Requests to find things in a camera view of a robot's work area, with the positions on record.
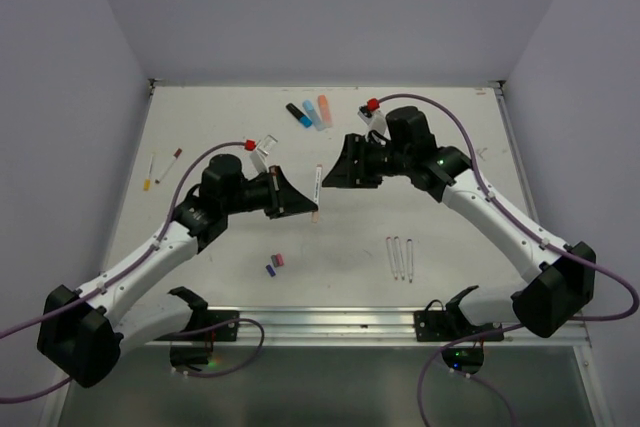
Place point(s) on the black blue highlighter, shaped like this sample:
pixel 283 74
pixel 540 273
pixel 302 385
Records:
pixel 298 115

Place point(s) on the aluminium mounting rail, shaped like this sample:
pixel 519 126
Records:
pixel 306 327

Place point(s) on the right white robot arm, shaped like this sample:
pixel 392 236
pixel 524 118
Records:
pixel 555 284

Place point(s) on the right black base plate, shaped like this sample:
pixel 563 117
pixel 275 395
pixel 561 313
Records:
pixel 432 327

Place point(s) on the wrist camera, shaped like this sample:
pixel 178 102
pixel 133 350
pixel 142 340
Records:
pixel 374 119
pixel 260 153

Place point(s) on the blue pen cap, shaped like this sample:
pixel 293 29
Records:
pixel 270 270

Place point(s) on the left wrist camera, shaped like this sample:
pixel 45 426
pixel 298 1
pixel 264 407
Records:
pixel 260 153

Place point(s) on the light blue highlighter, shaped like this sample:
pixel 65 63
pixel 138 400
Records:
pixel 313 115

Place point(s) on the orange highlighter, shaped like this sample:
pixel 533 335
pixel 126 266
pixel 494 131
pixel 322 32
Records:
pixel 325 112

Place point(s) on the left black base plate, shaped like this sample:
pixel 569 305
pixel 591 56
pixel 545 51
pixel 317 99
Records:
pixel 220 327

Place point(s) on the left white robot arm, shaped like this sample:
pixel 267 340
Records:
pixel 90 328

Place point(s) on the blue pen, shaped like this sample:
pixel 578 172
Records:
pixel 409 260

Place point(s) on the pink pen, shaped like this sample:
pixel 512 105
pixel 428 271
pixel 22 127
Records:
pixel 391 257

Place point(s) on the peach capped pen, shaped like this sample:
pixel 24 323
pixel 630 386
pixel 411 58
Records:
pixel 316 192

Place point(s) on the yellow capped pen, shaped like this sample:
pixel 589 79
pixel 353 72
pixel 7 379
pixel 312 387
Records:
pixel 149 173

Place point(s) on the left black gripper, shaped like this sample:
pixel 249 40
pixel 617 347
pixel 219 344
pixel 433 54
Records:
pixel 283 198

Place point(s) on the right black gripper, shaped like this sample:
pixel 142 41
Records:
pixel 347 171

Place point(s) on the grey pen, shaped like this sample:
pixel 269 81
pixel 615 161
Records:
pixel 398 256

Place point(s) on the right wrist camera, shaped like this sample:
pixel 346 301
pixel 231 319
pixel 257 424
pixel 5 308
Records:
pixel 374 119

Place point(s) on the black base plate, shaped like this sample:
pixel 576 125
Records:
pixel 432 327
pixel 220 327

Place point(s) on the brown capped pen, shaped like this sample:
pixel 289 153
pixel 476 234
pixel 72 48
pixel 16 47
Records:
pixel 167 167

